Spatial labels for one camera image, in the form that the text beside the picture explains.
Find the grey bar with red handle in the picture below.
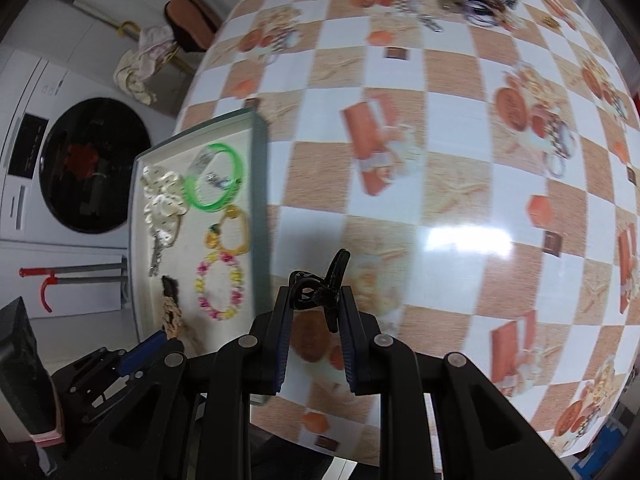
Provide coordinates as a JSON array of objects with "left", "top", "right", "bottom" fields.
[{"left": 19, "top": 259, "right": 130, "bottom": 313}]

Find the cream crumpled cloth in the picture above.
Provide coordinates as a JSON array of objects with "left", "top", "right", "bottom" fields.
[{"left": 112, "top": 25, "right": 176, "bottom": 106}]

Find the small black claw clip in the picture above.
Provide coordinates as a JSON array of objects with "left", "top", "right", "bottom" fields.
[{"left": 289, "top": 248, "right": 351, "bottom": 333}]

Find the gold wire rack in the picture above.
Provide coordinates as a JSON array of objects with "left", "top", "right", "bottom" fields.
[{"left": 117, "top": 20, "right": 193, "bottom": 78}]

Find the green plastic bracelet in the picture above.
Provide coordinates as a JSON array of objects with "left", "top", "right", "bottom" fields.
[{"left": 184, "top": 142, "right": 245, "bottom": 212}]

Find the checkered printed tablecloth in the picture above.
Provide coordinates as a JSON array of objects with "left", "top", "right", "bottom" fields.
[{"left": 172, "top": 0, "right": 640, "bottom": 466}]

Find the cream dotted scrunchie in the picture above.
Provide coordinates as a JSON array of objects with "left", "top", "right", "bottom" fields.
[{"left": 140, "top": 165, "right": 188, "bottom": 248}]

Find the white jewelry tray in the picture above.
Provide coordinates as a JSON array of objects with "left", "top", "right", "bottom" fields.
[{"left": 127, "top": 107, "right": 271, "bottom": 406}]

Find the blue box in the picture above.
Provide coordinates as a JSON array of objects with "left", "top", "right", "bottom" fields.
[{"left": 590, "top": 410, "right": 631, "bottom": 461}]

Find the dark rectangular hair barrette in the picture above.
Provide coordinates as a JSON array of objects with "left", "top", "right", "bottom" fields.
[{"left": 161, "top": 275, "right": 183, "bottom": 343}]

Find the colourful flower bead bracelet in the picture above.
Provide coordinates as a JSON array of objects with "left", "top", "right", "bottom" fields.
[{"left": 195, "top": 251, "right": 246, "bottom": 321}]

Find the white washing machine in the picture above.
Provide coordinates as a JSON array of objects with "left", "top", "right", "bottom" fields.
[{"left": 0, "top": 50, "right": 153, "bottom": 321}]

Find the yellow bracelet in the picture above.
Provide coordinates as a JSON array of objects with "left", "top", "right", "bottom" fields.
[{"left": 205, "top": 206, "right": 251, "bottom": 255}]

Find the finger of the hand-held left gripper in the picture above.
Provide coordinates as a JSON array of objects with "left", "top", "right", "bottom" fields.
[{"left": 52, "top": 331, "right": 173, "bottom": 426}]

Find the grey wall pipe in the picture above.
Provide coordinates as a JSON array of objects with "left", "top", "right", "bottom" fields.
[{"left": 40, "top": 0, "right": 123, "bottom": 28}]

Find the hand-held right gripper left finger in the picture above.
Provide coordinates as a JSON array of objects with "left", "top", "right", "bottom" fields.
[{"left": 65, "top": 284, "right": 296, "bottom": 480}]

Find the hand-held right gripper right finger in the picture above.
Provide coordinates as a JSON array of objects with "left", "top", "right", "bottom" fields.
[{"left": 337, "top": 285, "right": 573, "bottom": 480}]

